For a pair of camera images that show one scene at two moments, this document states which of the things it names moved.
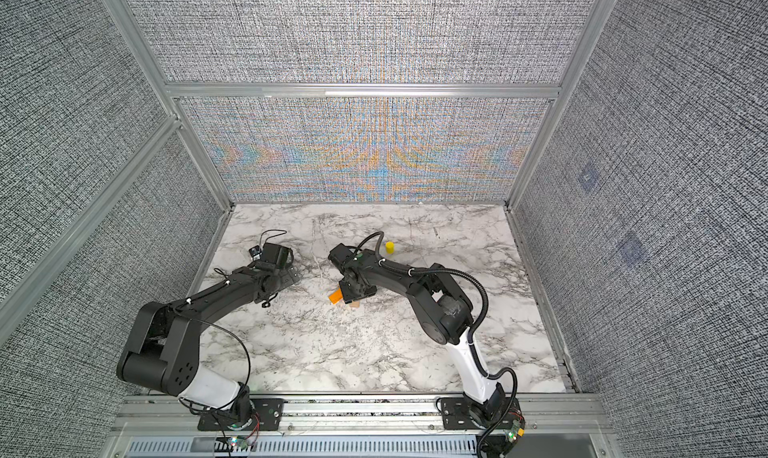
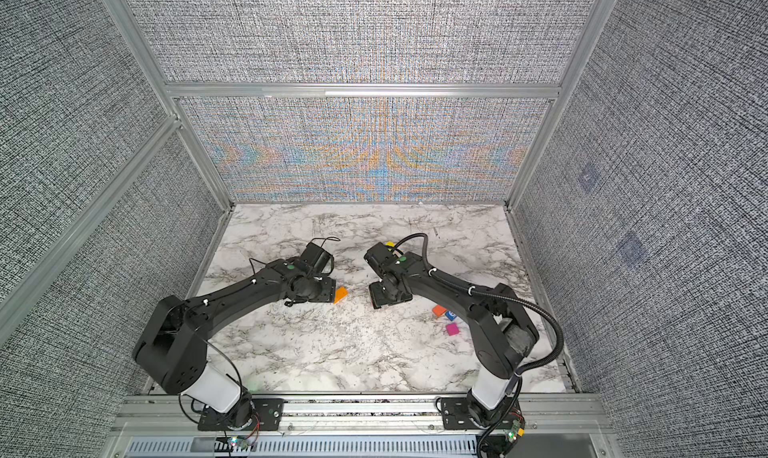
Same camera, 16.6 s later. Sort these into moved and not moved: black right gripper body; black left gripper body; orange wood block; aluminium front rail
Moved: black left gripper body; black right gripper body
Not moved: orange wood block; aluminium front rail
